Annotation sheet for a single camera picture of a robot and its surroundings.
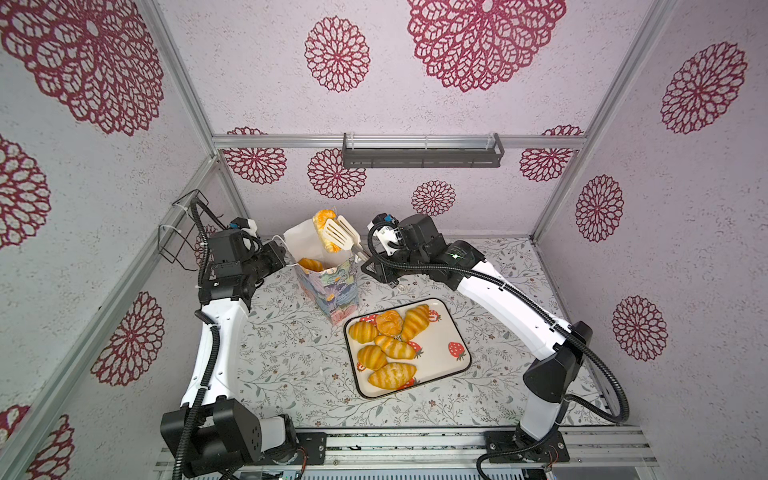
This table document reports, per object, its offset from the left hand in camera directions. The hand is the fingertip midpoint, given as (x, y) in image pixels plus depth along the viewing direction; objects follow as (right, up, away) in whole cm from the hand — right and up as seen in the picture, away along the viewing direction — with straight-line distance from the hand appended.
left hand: (284, 254), depth 78 cm
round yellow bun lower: (+22, -29, +7) cm, 38 cm away
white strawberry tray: (+43, -29, +12) cm, 53 cm away
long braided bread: (+2, -3, +19) cm, 20 cm away
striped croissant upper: (+36, -20, +14) cm, 43 cm away
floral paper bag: (+12, -10, +6) cm, 17 cm away
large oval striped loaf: (+28, -33, +4) cm, 44 cm away
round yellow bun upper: (+20, -23, +12) cm, 33 cm away
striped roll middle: (+29, -27, +10) cm, 41 cm away
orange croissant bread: (+28, -21, +14) cm, 37 cm away
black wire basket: (-26, +4, -3) cm, 27 cm away
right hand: (+22, -2, -7) cm, 23 cm away
